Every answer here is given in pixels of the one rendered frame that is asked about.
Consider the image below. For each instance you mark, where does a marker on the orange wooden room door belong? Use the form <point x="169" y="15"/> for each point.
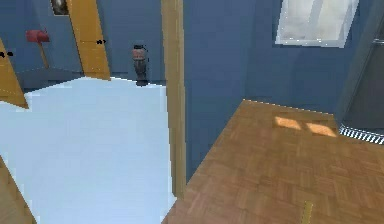
<point x="88" y="40"/>
<point x="8" y="83"/>

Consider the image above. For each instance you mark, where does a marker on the white framed window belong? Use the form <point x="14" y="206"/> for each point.
<point x="313" y="20"/>

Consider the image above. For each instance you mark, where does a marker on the tan wooden door frame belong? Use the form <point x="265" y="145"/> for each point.
<point x="175" y="100"/>

